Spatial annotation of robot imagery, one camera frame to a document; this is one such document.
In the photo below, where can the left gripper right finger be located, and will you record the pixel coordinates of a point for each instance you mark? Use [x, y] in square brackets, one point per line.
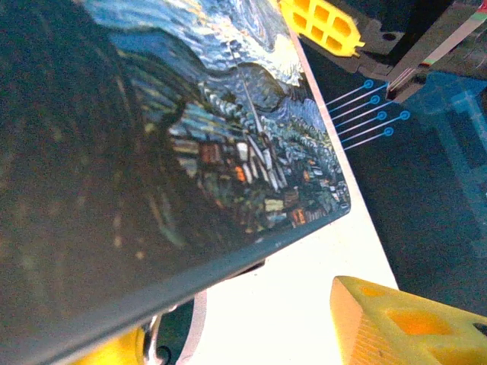
[380, 334]

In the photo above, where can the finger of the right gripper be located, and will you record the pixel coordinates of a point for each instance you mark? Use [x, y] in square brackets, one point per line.
[323, 26]

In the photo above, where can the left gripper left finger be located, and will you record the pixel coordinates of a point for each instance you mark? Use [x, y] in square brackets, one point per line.
[125, 350]

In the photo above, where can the Starry Night printed board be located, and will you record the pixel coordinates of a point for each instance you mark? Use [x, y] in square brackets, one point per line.
[114, 152]

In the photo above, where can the right enclosure panel, circuit print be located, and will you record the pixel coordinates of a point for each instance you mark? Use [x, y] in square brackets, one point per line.
[418, 209]

